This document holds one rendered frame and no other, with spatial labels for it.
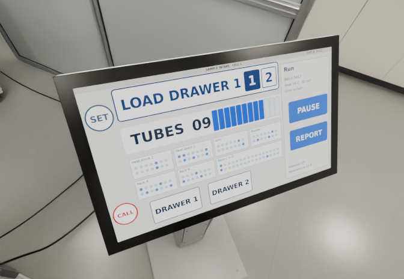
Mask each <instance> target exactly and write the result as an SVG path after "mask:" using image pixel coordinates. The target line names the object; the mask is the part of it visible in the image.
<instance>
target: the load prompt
mask: <svg viewBox="0 0 404 279"><path fill-rule="evenodd" d="M277 89H280V83H279V71H278V61H275V62H271V63H264V64H258V65H253V66H246V67H240V68H235V69H229V70H222V71H218V72H211V73H205V74H200V75H194V76H187V77H183V78H176V79H169V80H165V81H159V82H152V83H148V84H141V85H134V86H130V87H123V88H116V89H112V90H110V93H111V97H112V102H113V105H114V109H115V114H116V117H117V121H118V123H121V122H124V121H130V120H135V119H139V118H144V117H149V116H153V115H158V114H164V113H167V112H173V111H178V110H181V109H187V108H192V107H196V106H201V105H207V104H210V103H215V102H220V101H224V100H230V99H235V98H238V97H243V96H249V95H252V94H258V93H263V92H267V91H272V90H277Z"/></svg>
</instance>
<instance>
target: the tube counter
mask: <svg viewBox="0 0 404 279"><path fill-rule="evenodd" d="M280 116H281V105H280V94H277V95H274V96H269V97H264V98H260V99H255V100H250V101H246V102H241V103H236V104H233V105H227V106H222V107H219V108H214V109H208V110H205V111H200V112H195V113H192V114H189V118H190V122H191V129H192V136H193V138H196V137H199V136H203V135H208V134H211V133H215V132H220V131H223V130H227V129H232V128H235V127H239V126H244V125H247V124H251V123H256V122H259V121H263V120H268V119H271V118H275V117H280Z"/></svg>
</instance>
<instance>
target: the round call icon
mask: <svg viewBox="0 0 404 279"><path fill-rule="evenodd" d="M109 209H110V212H111V216H112V220H113V223H114V226H115V229H117V228H120V227H124V226H126V225H129V224H133V223H135V222H138V221H141V217H140V214H139V210H138V205H137V202H136V199H134V200H130V201H127V202H124V203H120V204H117V205H114V206H111V207H109Z"/></svg>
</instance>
